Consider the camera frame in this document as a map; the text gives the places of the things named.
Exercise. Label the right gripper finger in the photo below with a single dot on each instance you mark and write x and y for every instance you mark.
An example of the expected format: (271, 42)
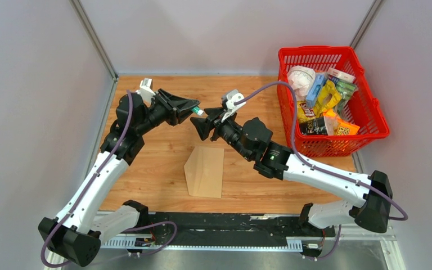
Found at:
(204, 127)
(216, 111)

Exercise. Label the blue box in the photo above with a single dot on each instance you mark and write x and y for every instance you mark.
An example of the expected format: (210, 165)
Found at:
(315, 89)

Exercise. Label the brown paper envelope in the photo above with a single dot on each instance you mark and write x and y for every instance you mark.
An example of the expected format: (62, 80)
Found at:
(204, 172)

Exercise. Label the white crumpled bag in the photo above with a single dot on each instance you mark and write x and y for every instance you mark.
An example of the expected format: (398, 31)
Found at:
(301, 79)

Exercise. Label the white red small box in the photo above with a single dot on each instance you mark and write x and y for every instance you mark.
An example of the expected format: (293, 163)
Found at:
(341, 75)

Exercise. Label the green white glue stick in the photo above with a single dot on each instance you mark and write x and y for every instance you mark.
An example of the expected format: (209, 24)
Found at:
(198, 111)

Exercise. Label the black snack packet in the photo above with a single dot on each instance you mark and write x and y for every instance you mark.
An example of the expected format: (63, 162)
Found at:
(315, 126)

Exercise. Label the orange snack bag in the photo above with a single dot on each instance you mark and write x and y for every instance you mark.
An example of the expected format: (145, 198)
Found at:
(336, 126)

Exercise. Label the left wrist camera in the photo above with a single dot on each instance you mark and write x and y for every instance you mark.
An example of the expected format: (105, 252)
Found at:
(145, 90)

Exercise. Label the green packet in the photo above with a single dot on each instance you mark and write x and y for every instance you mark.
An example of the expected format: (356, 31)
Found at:
(346, 90)

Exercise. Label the red plastic basket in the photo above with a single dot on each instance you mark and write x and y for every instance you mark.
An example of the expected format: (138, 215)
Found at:
(363, 109)

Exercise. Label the aluminium frame rail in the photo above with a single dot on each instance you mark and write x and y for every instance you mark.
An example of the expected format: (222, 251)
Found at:
(133, 243)

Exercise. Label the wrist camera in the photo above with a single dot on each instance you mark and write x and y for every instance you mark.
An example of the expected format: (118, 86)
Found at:
(231, 102)
(145, 90)

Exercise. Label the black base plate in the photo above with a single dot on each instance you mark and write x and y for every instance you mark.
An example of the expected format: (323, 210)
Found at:
(230, 229)

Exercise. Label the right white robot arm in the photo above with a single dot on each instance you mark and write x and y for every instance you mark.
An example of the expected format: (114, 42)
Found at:
(365, 200)

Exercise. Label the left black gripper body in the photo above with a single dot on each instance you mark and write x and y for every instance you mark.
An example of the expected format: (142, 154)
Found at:
(158, 112)

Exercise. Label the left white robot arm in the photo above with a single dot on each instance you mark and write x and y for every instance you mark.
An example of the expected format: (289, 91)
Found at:
(73, 235)

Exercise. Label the yellow snack bag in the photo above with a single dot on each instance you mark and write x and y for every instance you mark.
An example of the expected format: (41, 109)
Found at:
(327, 99)

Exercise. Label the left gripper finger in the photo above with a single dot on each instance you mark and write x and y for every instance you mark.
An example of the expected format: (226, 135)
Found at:
(177, 116)
(176, 103)

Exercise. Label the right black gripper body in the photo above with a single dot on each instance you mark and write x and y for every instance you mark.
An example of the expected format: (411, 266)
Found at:
(229, 130)

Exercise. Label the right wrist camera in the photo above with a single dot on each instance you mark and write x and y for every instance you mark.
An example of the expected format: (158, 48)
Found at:
(231, 102)

